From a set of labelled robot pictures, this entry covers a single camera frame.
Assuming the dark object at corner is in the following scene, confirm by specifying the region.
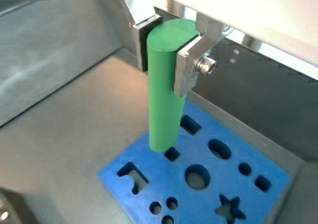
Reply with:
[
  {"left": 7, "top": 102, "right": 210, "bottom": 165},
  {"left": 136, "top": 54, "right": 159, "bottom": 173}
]
[{"left": 0, "top": 188, "right": 40, "bottom": 224}]

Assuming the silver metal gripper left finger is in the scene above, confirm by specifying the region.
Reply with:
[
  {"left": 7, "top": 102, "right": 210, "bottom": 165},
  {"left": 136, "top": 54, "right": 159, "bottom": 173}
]
[{"left": 119, "top": 0, "right": 162, "bottom": 72}]

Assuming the green oval peg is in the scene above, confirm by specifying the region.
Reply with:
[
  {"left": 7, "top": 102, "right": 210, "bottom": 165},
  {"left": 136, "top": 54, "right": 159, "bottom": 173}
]
[{"left": 147, "top": 19, "right": 198, "bottom": 152}]

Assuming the blue shape sorter board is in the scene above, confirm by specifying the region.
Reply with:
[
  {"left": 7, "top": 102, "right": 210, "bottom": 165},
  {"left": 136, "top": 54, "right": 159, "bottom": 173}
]
[{"left": 97, "top": 102, "right": 291, "bottom": 224}]

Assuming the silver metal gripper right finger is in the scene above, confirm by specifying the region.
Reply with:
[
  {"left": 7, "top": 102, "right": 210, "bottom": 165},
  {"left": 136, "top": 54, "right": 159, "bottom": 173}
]
[{"left": 174, "top": 13, "right": 231, "bottom": 97}]

